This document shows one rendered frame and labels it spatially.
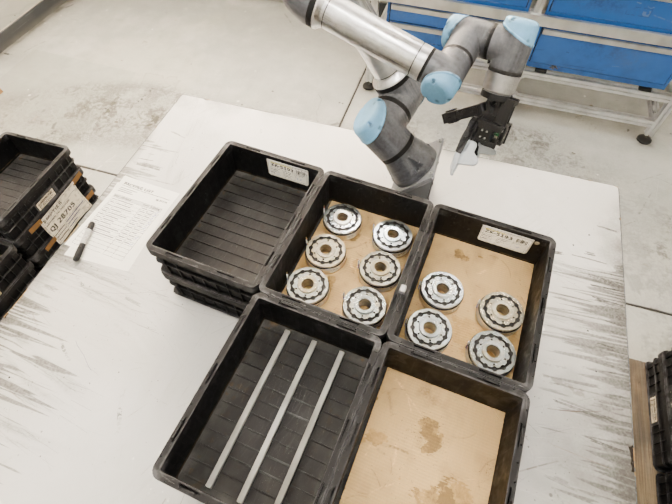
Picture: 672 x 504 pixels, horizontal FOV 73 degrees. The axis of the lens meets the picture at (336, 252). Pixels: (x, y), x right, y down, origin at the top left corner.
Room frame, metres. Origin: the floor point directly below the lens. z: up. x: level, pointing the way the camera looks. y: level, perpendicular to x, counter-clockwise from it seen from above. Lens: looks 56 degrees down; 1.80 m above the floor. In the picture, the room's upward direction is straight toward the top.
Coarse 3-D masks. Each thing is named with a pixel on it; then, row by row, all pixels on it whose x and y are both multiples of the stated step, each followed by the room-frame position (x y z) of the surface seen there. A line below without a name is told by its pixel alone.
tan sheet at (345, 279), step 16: (320, 224) 0.75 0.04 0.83; (368, 224) 0.75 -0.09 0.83; (352, 240) 0.70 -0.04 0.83; (368, 240) 0.70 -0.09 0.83; (304, 256) 0.64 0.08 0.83; (352, 256) 0.64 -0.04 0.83; (336, 272) 0.60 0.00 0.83; (352, 272) 0.60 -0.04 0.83; (304, 288) 0.55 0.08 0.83; (336, 288) 0.55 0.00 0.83; (352, 288) 0.55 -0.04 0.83; (336, 304) 0.51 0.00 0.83
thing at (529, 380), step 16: (448, 208) 0.73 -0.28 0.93; (432, 224) 0.67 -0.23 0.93; (496, 224) 0.68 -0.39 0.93; (544, 240) 0.63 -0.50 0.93; (416, 256) 0.58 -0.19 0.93; (544, 272) 0.54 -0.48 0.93; (544, 288) 0.50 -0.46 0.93; (400, 304) 0.45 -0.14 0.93; (544, 304) 0.46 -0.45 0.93; (464, 368) 0.31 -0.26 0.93; (480, 368) 0.31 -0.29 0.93; (528, 368) 0.31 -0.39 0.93; (512, 384) 0.28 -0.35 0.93; (528, 384) 0.28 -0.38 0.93
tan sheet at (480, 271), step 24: (456, 240) 0.70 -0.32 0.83; (432, 264) 0.62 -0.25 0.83; (456, 264) 0.62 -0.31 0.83; (480, 264) 0.62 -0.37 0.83; (504, 264) 0.62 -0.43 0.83; (528, 264) 0.62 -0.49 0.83; (480, 288) 0.55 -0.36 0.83; (504, 288) 0.55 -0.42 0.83; (528, 288) 0.55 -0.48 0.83; (408, 312) 0.49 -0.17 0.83; (456, 312) 0.49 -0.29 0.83; (456, 336) 0.43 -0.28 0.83
